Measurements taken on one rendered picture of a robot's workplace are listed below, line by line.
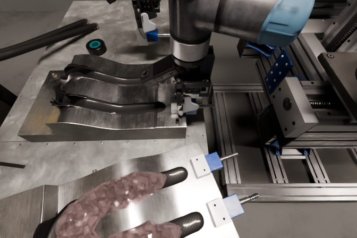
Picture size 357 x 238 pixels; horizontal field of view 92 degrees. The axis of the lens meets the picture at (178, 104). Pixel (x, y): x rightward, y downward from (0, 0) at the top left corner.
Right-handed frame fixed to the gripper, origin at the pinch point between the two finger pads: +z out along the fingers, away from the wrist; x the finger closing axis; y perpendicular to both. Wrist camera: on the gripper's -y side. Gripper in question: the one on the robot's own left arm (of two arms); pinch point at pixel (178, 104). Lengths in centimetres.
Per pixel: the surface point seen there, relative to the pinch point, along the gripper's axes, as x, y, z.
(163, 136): -6.9, -4.8, 8.4
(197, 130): -4.3, 6.3, 10.3
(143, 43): 26.8, -12.5, -1.0
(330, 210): -28, 100, 90
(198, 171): -18.9, 4.5, 2.1
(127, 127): -6.4, -14.9, 2.0
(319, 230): -39, 88, 90
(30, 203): -24.8, -32.7, -0.6
